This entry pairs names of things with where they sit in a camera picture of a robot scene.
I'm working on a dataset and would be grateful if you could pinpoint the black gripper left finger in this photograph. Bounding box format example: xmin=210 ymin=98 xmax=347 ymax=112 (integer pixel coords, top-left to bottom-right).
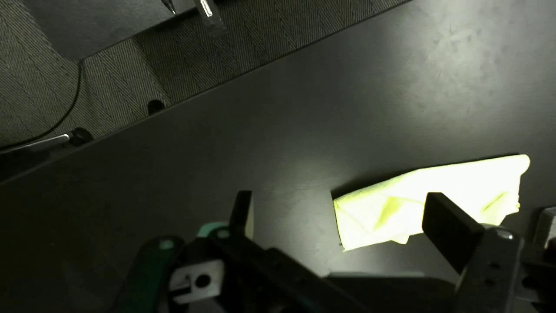
xmin=197 ymin=189 xmax=274 ymax=265

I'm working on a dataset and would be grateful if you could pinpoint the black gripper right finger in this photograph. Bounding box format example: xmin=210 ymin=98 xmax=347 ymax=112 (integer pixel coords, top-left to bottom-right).
xmin=420 ymin=192 xmax=524 ymax=313

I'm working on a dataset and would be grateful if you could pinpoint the yellow towel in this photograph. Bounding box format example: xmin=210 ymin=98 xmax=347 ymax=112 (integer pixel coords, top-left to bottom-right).
xmin=329 ymin=152 xmax=531 ymax=253

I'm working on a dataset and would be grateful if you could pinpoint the black round foot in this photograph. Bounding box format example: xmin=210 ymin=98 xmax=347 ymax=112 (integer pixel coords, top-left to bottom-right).
xmin=145 ymin=98 xmax=168 ymax=117

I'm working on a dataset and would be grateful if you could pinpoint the silver metal leg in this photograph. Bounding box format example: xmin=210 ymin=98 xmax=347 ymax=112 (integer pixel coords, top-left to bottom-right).
xmin=192 ymin=0 xmax=227 ymax=29

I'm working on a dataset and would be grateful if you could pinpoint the silver rod with black tip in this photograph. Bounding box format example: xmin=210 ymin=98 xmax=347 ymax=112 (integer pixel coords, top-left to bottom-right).
xmin=0 ymin=126 xmax=95 ymax=159

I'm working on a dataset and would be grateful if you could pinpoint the black floor cable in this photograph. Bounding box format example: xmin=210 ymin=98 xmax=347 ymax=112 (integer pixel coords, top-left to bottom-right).
xmin=0 ymin=58 xmax=86 ymax=152

